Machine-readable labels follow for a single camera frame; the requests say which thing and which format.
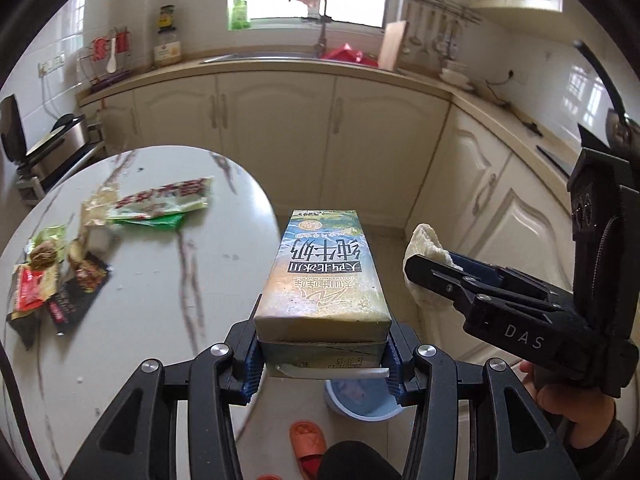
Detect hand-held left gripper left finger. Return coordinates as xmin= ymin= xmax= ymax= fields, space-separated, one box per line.
xmin=65 ymin=317 xmax=268 ymax=480

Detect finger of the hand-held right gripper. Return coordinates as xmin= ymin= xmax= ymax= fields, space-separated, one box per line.
xmin=450 ymin=251 xmax=558 ymax=295
xmin=404 ymin=254 xmax=561 ymax=323

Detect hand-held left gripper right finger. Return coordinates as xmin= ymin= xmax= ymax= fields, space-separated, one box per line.
xmin=382 ymin=325 xmax=583 ymax=480

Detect white tissue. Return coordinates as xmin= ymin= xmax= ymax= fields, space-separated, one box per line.
xmin=400 ymin=223 xmax=466 ymax=311

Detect blue plastic bucket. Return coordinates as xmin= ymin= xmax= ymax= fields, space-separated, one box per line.
xmin=324 ymin=379 xmax=403 ymax=421

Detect green blue milk carton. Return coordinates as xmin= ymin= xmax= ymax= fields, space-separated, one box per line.
xmin=253 ymin=208 xmax=392 ymax=381

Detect person's right forearm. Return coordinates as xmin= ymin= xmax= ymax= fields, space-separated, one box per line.
xmin=552 ymin=410 xmax=633 ymax=453

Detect person's right hand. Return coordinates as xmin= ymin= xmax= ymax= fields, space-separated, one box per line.
xmin=520 ymin=360 xmax=618 ymax=436

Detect person's leg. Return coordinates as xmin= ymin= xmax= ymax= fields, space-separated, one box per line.
xmin=320 ymin=440 xmax=408 ymax=480

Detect dark green snack wrapper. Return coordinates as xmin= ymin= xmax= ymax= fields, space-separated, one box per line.
xmin=120 ymin=212 xmax=187 ymax=231

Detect black snack wrapper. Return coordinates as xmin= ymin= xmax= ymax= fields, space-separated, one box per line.
xmin=47 ymin=255 xmax=110 ymax=336

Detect red white snack wrapper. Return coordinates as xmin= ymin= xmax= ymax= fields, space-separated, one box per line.
xmin=107 ymin=176 xmax=215 ymax=221

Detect cream kitchen base cabinets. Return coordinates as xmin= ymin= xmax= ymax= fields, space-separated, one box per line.
xmin=75 ymin=52 xmax=596 ymax=361

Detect stack of white bowls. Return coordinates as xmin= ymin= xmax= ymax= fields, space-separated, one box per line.
xmin=440 ymin=60 xmax=476 ymax=91

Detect yellowish clear plastic wrapper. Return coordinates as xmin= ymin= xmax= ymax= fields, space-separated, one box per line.
xmin=81 ymin=184 xmax=121 ymax=226

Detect red sauce packet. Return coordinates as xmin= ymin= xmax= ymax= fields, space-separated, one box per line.
xmin=10 ymin=266 xmax=61 ymax=318

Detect wooden cutting board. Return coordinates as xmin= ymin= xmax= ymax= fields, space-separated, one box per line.
xmin=377 ymin=20 xmax=410 ymax=71

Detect red plastic basin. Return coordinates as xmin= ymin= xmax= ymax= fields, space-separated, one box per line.
xmin=320 ymin=45 xmax=378 ymax=67

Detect metal sink faucet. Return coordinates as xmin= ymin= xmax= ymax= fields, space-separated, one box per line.
xmin=289 ymin=0 xmax=333 ymax=58

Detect white metal shelf rack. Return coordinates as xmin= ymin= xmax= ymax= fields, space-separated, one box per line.
xmin=15 ymin=140 xmax=107 ymax=206

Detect steel kitchen sink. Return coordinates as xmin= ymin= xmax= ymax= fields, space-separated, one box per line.
xmin=202 ymin=50 xmax=321 ymax=64

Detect black steel electric baking pan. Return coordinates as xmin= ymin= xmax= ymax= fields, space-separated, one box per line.
xmin=0 ymin=94 xmax=103 ymax=181

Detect glass jar yellow lid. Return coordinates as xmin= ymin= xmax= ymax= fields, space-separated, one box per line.
xmin=152 ymin=5 xmax=182 ymax=68

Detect green dish soap bottle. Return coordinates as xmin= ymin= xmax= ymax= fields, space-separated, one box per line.
xmin=229 ymin=0 xmax=251 ymax=31

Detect black cable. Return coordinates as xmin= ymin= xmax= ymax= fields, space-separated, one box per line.
xmin=575 ymin=40 xmax=633 ymax=122

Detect wall utensil rack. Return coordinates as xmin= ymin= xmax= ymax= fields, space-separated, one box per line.
xmin=402 ymin=0 xmax=483 ymax=56

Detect wire dish rack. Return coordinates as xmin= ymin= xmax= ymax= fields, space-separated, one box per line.
xmin=80 ymin=27 xmax=136 ymax=92

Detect white wall outlet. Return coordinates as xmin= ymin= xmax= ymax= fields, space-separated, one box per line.
xmin=39 ymin=52 xmax=67 ymax=74

